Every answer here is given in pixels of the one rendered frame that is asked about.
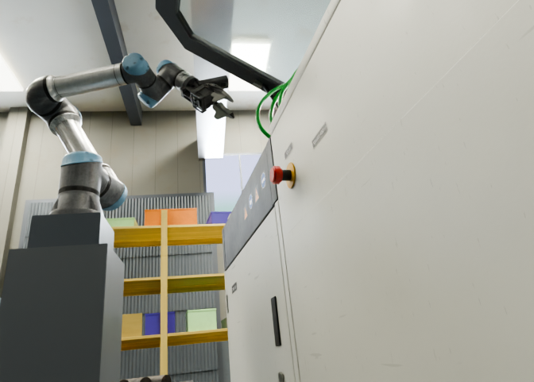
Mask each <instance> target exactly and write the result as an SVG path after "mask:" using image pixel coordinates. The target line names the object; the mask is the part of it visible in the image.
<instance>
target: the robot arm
mask: <svg viewBox="0 0 534 382"><path fill-rule="evenodd" d="M132 83H136V85H137V86H138V87H139V89H140V92H139V93H138V94H137V96H138V98H139V99H140V100H141V101H142V102H143V103H144V104H145V105H146V106H147V107H149V108H154V107H155V106H156V105H157V104H158V103H160V102H161V100H162V99H163V98H164V97H165V96H166V95H167V94H168V93H169V92H170V90H171V89H173V88H174V87H175V88H177V89H178V90H179V91H180V92H181V96H182V97H183V98H185V99H187V100H188V101H189V102H191V103H192V106H193V107H194V108H195V109H197V107H198V108H199V110H198V109H197V110H198V111H199V112H200V113H202V114H203V113H204V112H206V111H207V110H206V109H208V108H209V107H211V105H212V108H213V110H214V111H215V115H214V118H215V119H220V118H224V117H228V118H232V119H234V114H233V112H231V111H230V110H229V109H227V108H226V107H225V106H224V105H223V103H222V102H218V101H220V100H222V99H227V100H228V101H230V102H234V100H233V99H232V97H231V96H230V95H229V94H228V93H227V92H225V91H224V90H223V89H225V88H228V87H229V80H228V77H227V75H223V76H219V77H214V78H210V79H203V80H198V79H197V78H196V77H195V76H194V75H192V74H191V73H189V72H188V71H186V70H184V69H183V68H181V67H180V66H178V65H177V64H175V63H173V62H172V61H170V60H162V61H161V62H160V63H159V64H158V66H157V75H155V74H154V73H153V71H152V69H151V68H150V66H149V64H148V62H147V61H146V60H145V59H144V58H143V56H142V55H141V54H139V53H136V52H133V53H130V54H129V55H128V56H125V57H124V59H123V61H122V63H119V64H112V65H108V66H105V67H100V68H93V69H90V70H86V71H79V72H75V73H71V74H67V75H60V76H55V75H46V76H42V77H40V78H38V79H35V80H34V81H33V82H31V84H30V85H29V86H28V87H27V89H26V92H25V101H26V104H27V106H28V107H29V108H30V109H31V111H32V112H34V113H35V114H36V115H38V116H39V117H40V118H42V119H43V120H44V121H45V122H46V124H47V126H48V127H49V129H50V131H51V132H52V134H54V135H55V136H58V137H59V138H60V140H61V142H62V143H63V145H64V147H65V148H66V150H67V152H68V154H66V155H65V156H64V157H63V159H62V164H61V166H60V167H61V169H60V182H59V189H58V196H57V200H56V202H55V204H54V206H53V208H52V209H51V211H50V213H49V214H80V213H97V212H101V213H102V215H103V211H102V210H105V211H111V210H115V209H117V208H119V207H120V206H121V205H122V204H123V203H124V202H125V200H126V196H127V188H126V186H125V184H124V183H123V182H121V181H120V180H119V179H118V178H117V176H116V175H115V174H114V172H113V170H112V168H111V167H110V166H109V165H108V164H104V163H103V159H102V157H101V156H100V155H99V154H97V152H96V151H95V149H94V147H93V146H92V144H91V142H90V141H89V140H88V138H87V136H86V134H85V132H84V131H83V129H82V128H81V125H82V116H81V113H80V112H79V110H78V109H77V108H76V107H75V106H74V105H73V104H71V103H70V102H69V101H68V100H67V99H66V98H67V97H71V96H74V95H81V94H86V93H90V92H93V91H100V90H105V89H108V88H112V87H120V86H123V85H127V84H132ZM200 110H202V111H200Z"/></svg>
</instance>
